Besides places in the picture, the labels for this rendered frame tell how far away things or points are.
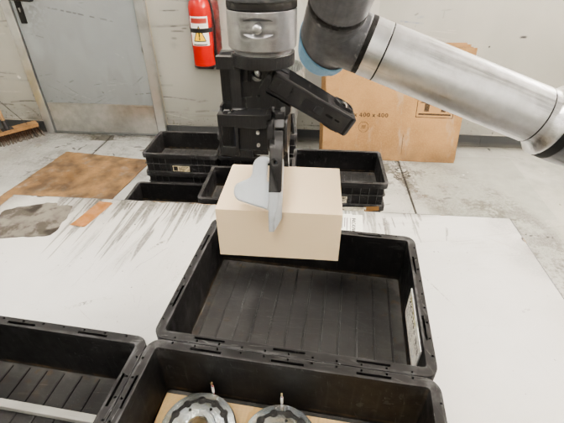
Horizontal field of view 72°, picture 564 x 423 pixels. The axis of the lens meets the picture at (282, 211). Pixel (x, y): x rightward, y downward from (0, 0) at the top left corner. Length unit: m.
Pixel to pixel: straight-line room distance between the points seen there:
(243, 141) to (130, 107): 3.13
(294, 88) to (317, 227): 0.17
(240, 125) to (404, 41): 0.23
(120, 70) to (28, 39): 0.71
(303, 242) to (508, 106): 0.31
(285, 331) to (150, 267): 0.48
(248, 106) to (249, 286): 0.42
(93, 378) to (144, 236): 0.55
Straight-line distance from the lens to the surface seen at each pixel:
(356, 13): 0.50
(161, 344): 0.61
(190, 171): 2.14
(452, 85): 0.55
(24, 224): 1.38
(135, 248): 1.15
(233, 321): 0.74
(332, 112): 0.47
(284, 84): 0.46
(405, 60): 0.54
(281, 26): 0.44
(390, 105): 3.08
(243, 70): 0.47
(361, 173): 1.90
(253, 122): 0.46
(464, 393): 0.88
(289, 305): 0.76
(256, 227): 0.50
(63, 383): 0.75
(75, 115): 3.86
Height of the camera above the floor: 1.40
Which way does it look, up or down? 35 degrees down
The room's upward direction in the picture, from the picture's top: straight up
